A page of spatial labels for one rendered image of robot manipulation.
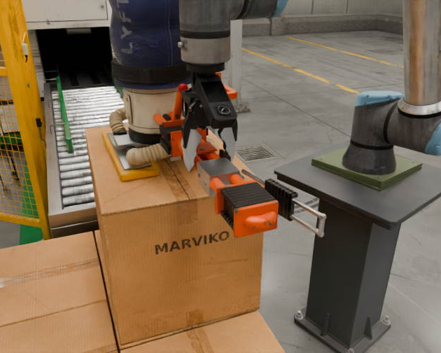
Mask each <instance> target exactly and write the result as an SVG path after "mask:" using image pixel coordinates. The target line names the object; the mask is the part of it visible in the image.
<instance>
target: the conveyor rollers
mask: <svg viewBox="0 0 441 353"><path fill-rule="evenodd" d="M62 93H63V97H64V103H65V107H66V114H67V118H68V122H69V128H70V132H71V138H72V143H73V151H74V152H73V153H68V149H67V141H66V137H65V133H64V126H63V125H58V126H55V129H56V130H55V132H56V137H57V140H56V141H57V147H58V151H57V152H58V155H59V156H58V158H59V165H60V166H59V168H60V170H59V171H60V172H61V173H60V174H61V177H60V179H62V180H61V182H62V185H61V187H62V195H63V197H64V198H63V201H64V202H63V205H64V209H69V208H73V207H81V206H85V205H93V204H95V195H94V190H93V185H92V177H91V171H90V163H89V158H88V149H87V144H86V138H85V129H88V128H94V127H106V126H110V125H109V116H110V115H111V113H112V112H113V111H115V110H118V109H121V108H123V107H124V101H123V97H122V95H121V94H120V93H119V92H118V90H117V88H116V87H115V86H114V85H110V86H101V87H93V88H77V89H68V90H62ZM52 99H59V94H58V90H53V91H52ZM53 109H54V111H53V113H54V117H55V118H54V120H55V124H57V123H63V120H62V112H61V107H60V101H55V102H53Z"/></svg>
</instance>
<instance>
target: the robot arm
mask: <svg viewBox="0 0 441 353"><path fill-rule="evenodd" d="M178 3H179V20H180V37H181V42H178V47H179V48H181V59H182V60H183V61H184V62H186V69H187V70H188V71H191V88H189V90H182V91H181V103H182V116H183V117H184V118H185V119H184V120H183V123H182V127H181V132H182V140H181V147H182V149H183V159H184V163H185V166H186V168H187V170H188V171H189V172H191V170H192V169H193V167H194V166H195V156H196V155H197V151H196V149H197V146H198V145H199V143H200V142H201V140H202V136H201V134H200V133H199V132H198V131H197V125H199V126H200V127H201V128H202V129H203V130H204V129H205V128H206V126H211V127H212V128H213V129H219V130H218V136H219V137H220V138H221V139H222V140H223V148H224V150H225V152H226V153H227V154H228V155H229V156H230V157H231V162H232V160H233V158H234V155H235V149H236V141H237V129H238V124H237V113H236V111H235V108H234V107H233V105H232V102H231V101H230V98H229V96H228V94H227V92H226V89H225V87H224V85H223V83H222V80H221V78H220V76H219V75H216V72H219V71H223V70H225V62H227V61H229V60H230V21H231V20H244V19H253V18H272V17H275V16H278V15H280V14H281V13H282V12H283V11H284V9H285V7H286V5H287V3H288V0H178ZM402 14H403V54H404V94H405V96H404V97H403V94H402V93H401V92H395V91H368V92H362V93H360V94H359V95H358V96H357V98H356V104H355V106H354V107H355V109H354V114H353V124H352V130H351V140H350V144H349V146H348V148H347V150H346V152H345V153H344V155H343V157H342V165H343V166H344V167H345V168H347V169H349V170H351V171H354V172H357V173H361V174H370V175H385V174H391V173H393V172H395V170H396V157H395V154H394V150H393V146H394V145H395V146H399V147H402V148H407V149H409V150H413V151H417V152H420V153H425V154H426V155H436V156H439V155H441V0H402ZM183 100H184V107H185V111H184V107H183Z"/></svg>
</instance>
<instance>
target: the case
mask: <svg viewBox="0 0 441 353"><path fill-rule="evenodd" d="M103 132H112V130H111V126H106V127H94V128H88V129H85V138H86V144H87V152H88V158H89V163H90V171H91V177H92V185H93V190H94V199H95V204H96V209H97V218H98V223H99V231H100V235H101V243H102V247H103V251H104V258H105V263H106V270H107V274H108V282H109V286H110V290H111V297H112V301H113V309H114V313H115V320H116V325H117V329H118V336H119V341H120V345H125V344H128V343H131V342H136V341H139V340H144V339H147V338H152V337H154V336H157V335H162V334H165V333H170V332H173V331H177V330H181V329H183V328H188V327H191V326H196V325H199V324H203V323H207V322H210V321H214V320H217V319H222V318H225V317H229V316H232V315H236V314H240V313H243V312H248V311H251V310H256V309H258V308H260V290H261V276H262V263H263V238H264V232H261V233H256V234H253V235H247V236H244V237H238V238H234V231H233V229H231V227H230V226H229V225H228V223H227V222H226V221H225V219H224V218H223V217H222V216H221V215H220V214H216V196H215V197H211V198H210V197H209V196H208V195H207V193H206V192H205V191H204V189H203V188H202V187H201V186H200V185H199V183H198V182H197V170H196V169H192V170H191V172H189V171H188V170H187V168H186V165H185V163H184V159H183V157H182V156H181V160H175V161H170V160H169V159H168V158H167V157H166V158H163V159H159V160H156V161H153V162H154V163H155V165H156V166H157V168H158V169H159V175H158V176H152V177H147V178H143V179H135V180H131V181H121V180H120V178H119V176H118V173H117V171H116V168H115V166H114V164H113V161H112V159H111V157H110V155H109V152H108V150H107V147H106V145H105V143H104V140H103V138H102V133H103Z"/></svg>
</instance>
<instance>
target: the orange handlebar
mask: <svg viewBox="0 0 441 353"><path fill-rule="evenodd" d="M223 85H224V87H225V89H226V92H227V94H228V96H229V98H230V99H235V98H237V91H236V90H233V89H232V88H230V87H228V86H227V85H225V84H223ZM153 119H154V120H155V121H156V123H157V124H158V125H161V124H162V122H163V121H166V120H165V119H164V118H163V117H162V116H161V115H160V114H159V113H156V114H154V116H153ZM176 146H177V147H178V149H179V150H180V151H181V152H182V154H183V149H182V147H181V139H180V140H178V141H177V143H176ZM196 151H197V155H196V156H195V166H194V168H195V169H196V170H197V162H200V161H205V160H213V159H217V158H221V157H220V156H219V155H218V154H217V153H216V152H215V151H217V148H215V147H214V146H213V145H212V144H211V143H210V142H209V141H207V142H205V141H204V140H203V139H202V140H201V142H200V143H199V145H198V146H197V149H196ZM199 153H201V154H199ZM241 182H245V180H243V179H242V178H241V177H240V176H239V175H238V174H234V175H233V176H231V178H230V183H231V184H237V183H241ZM209 185H210V187H211V188H212V189H213V191H214V192H216V187H219V186H224V184H223V183H222V181H221V180H220V179H218V178H213V179H212V180H211V181H210V183H209ZM276 220H277V213H276V212H268V213H266V214H262V215H258V216H254V215H253V216H249V217H248V218H246V220H245V221H244V226H245V227H247V228H250V229H254V230H262V229H266V228H269V227H271V226H272V225H273V224H274V223H276Z"/></svg>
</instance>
